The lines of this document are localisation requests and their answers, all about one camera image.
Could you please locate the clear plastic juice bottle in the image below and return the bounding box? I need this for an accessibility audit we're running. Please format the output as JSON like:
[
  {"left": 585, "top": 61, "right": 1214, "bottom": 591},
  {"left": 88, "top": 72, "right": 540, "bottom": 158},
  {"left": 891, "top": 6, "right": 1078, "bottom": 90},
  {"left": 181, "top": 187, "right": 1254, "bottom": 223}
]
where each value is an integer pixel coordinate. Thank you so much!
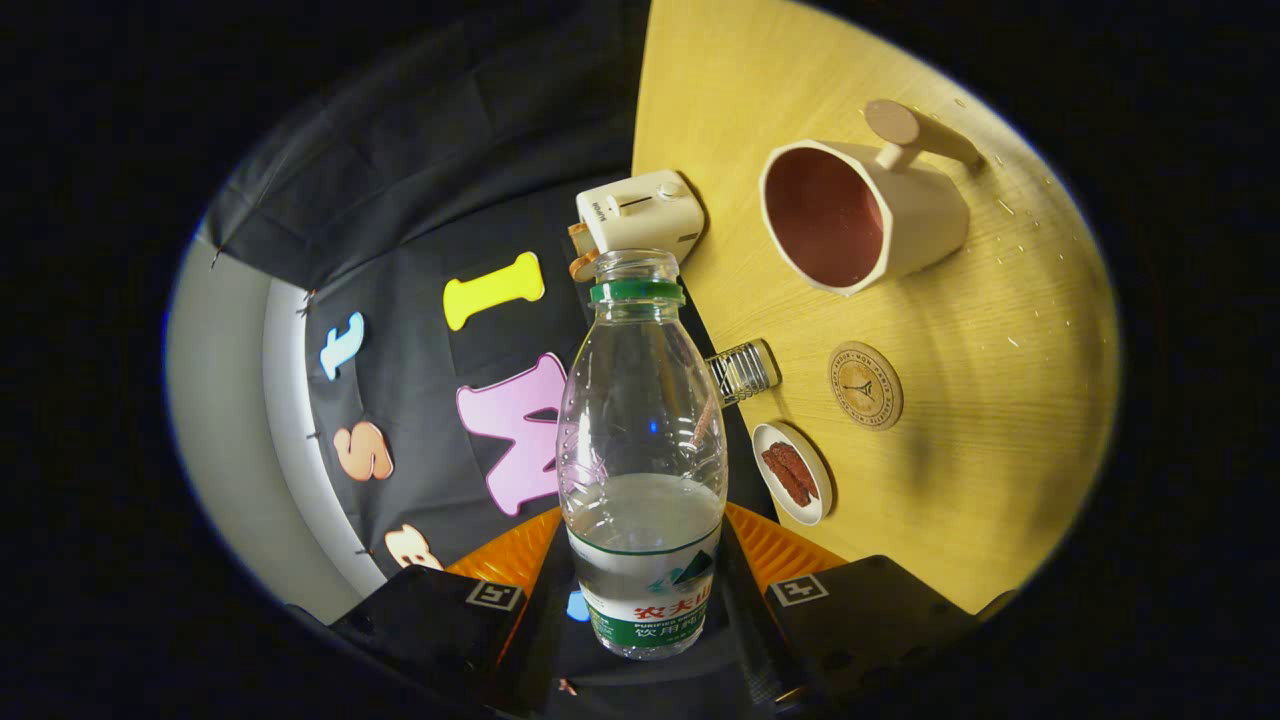
[{"left": 557, "top": 249, "right": 729, "bottom": 661}]

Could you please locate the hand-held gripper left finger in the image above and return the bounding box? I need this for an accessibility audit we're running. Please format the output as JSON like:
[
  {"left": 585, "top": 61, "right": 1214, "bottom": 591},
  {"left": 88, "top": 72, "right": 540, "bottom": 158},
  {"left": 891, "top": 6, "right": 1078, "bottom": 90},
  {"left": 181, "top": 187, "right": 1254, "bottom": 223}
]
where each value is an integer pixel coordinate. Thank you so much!
[{"left": 330, "top": 507, "right": 593, "bottom": 717}]

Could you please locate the white toaster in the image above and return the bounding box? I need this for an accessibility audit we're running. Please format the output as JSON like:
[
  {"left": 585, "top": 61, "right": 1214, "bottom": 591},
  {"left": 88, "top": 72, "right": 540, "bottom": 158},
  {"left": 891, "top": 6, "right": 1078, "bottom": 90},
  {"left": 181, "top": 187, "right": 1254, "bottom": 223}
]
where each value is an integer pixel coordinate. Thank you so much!
[{"left": 575, "top": 169, "right": 706, "bottom": 263}]

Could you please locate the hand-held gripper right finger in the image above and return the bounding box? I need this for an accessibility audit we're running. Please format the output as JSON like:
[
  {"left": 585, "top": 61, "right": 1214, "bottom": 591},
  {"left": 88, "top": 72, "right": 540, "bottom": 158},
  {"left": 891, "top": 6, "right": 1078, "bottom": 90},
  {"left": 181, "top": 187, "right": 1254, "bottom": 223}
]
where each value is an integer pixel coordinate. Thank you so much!
[{"left": 713, "top": 503, "right": 983, "bottom": 707}]

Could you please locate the metal wire holder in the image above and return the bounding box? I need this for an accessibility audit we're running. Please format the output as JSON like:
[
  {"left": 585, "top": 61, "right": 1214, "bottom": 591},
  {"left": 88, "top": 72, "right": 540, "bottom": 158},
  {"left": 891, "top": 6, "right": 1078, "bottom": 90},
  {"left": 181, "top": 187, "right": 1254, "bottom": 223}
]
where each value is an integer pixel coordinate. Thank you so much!
[{"left": 706, "top": 339, "right": 783, "bottom": 409}]

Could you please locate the round wooden coaster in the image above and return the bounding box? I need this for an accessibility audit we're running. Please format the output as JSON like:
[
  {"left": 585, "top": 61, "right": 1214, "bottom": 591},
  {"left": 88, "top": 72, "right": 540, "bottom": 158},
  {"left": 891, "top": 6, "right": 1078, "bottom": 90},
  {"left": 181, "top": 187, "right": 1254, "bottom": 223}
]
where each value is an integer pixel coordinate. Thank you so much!
[{"left": 827, "top": 341, "right": 905, "bottom": 432}]

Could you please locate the wooden table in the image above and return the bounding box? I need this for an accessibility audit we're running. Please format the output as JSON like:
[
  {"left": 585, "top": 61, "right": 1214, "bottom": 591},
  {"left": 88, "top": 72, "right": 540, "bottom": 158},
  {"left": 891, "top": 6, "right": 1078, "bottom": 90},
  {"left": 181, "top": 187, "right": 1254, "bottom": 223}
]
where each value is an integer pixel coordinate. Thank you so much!
[{"left": 630, "top": 0, "right": 1121, "bottom": 616}]

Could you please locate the cream cup with wooden handle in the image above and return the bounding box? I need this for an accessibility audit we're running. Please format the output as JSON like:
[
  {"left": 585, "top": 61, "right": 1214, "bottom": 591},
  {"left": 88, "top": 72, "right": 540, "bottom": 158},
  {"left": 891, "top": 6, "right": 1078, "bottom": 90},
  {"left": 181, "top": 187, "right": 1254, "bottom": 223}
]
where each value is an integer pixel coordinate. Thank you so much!
[{"left": 758, "top": 99, "right": 986, "bottom": 297}]

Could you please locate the black backdrop cloth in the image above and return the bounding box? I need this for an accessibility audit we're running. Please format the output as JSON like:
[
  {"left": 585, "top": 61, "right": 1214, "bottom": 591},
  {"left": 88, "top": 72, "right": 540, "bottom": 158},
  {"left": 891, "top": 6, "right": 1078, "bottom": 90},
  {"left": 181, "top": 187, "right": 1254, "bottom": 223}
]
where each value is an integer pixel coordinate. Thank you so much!
[{"left": 200, "top": 0, "right": 781, "bottom": 601}]

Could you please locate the brown meat piece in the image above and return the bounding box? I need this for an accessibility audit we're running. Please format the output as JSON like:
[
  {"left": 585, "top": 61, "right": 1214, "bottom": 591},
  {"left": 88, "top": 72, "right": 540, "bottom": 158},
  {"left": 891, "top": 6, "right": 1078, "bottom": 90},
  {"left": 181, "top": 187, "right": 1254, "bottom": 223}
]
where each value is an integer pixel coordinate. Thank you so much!
[
  {"left": 775, "top": 442, "right": 819, "bottom": 499},
  {"left": 762, "top": 450, "right": 811, "bottom": 507}
]

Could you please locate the white round plate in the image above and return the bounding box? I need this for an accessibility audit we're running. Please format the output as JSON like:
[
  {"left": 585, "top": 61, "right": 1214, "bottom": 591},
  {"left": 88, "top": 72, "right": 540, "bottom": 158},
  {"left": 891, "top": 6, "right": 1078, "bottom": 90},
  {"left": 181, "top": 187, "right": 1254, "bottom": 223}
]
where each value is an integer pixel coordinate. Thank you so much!
[{"left": 751, "top": 421, "right": 834, "bottom": 527}]

